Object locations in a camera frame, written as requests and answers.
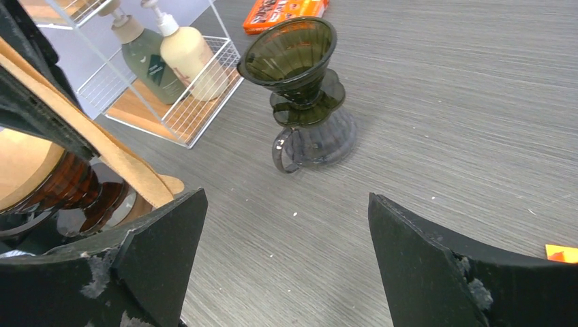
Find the brown plastic coffee dripper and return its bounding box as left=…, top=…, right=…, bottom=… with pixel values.
left=1, top=151, right=138, bottom=240

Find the clear glass carafe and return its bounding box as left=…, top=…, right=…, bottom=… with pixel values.
left=1, top=209, right=89, bottom=258

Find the green pump bottle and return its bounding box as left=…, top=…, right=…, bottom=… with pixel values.
left=98, top=1, right=186, bottom=105

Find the dark green coffee dripper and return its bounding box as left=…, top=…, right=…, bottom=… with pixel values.
left=237, top=16, right=346, bottom=127

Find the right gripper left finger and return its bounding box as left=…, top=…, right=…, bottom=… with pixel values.
left=1, top=189, right=208, bottom=326

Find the white wire shelf rack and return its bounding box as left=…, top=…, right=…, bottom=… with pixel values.
left=22, top=1, right=242, bottom=148

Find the cream pump bottle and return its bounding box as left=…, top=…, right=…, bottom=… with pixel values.
left=140, top=0, right=228, bottom=102

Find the orange Scrub Daddy sponge package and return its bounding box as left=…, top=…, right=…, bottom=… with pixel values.
left=545, top=244, right=578, bottom=264

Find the brown paper coffee filter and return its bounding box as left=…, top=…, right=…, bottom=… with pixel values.
left=1, top=128, right=65, bottom=210
left=1, top=40, right=185, bottom=208

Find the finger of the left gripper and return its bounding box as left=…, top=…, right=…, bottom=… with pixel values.
left=1, top=1, right=100, bottom=160

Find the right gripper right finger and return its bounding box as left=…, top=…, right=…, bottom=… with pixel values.
left=368, top=193, right=577, bottom=327

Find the small orange box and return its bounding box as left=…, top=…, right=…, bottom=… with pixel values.
left=243, top=0, right=329, bottom=35

